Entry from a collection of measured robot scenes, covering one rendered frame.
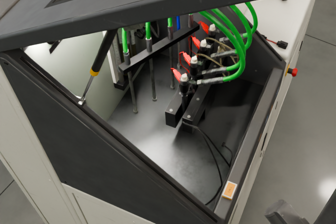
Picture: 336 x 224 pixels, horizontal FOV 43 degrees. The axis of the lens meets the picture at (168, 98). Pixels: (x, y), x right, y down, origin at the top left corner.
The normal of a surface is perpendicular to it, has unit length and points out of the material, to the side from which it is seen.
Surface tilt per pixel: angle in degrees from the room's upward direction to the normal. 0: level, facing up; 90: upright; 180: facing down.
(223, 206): 0
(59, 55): 90
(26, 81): 90
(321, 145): 0
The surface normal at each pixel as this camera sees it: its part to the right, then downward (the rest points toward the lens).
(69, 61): 0.91, 0.31
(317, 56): -0.04, -0.61
